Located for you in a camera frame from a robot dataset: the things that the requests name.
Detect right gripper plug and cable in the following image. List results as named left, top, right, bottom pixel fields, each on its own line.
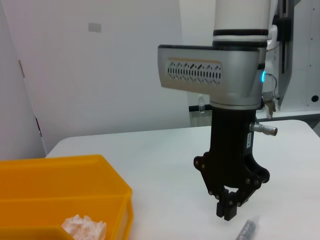
left=248, top=121, right=279, bottom=137

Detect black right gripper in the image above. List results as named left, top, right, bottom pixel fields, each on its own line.
left=193, top=106, right=271, bottom=222

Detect silver grey pen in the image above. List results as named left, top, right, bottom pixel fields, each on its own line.
left=234, top=219, right=258, bottom=240

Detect white paper ball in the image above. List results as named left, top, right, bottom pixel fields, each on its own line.
left=61, top=214, right=108, bottom=240

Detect small clear background bottle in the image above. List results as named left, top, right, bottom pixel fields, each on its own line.
left=198, top=95, right=207, bottom=115

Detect yellow plastic bin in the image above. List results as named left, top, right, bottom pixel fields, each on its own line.
left=0, top=154, right=133, bottom=240

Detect white wall plate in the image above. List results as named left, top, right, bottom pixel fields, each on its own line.
left=87, top=21, right=103, bottom=33

